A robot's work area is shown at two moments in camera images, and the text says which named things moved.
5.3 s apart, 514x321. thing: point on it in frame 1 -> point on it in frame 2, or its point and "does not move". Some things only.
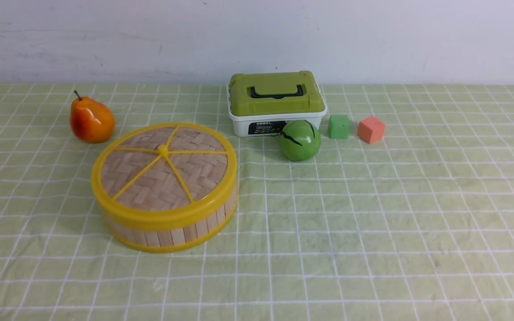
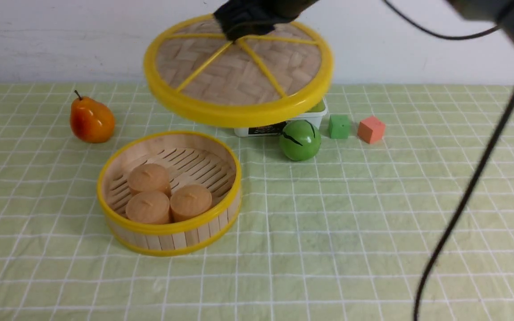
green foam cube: (339, 126) does not move
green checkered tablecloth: (441, 220) does not move
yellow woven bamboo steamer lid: (166, 176) -> (192, 69)
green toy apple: (300, 140) does not move
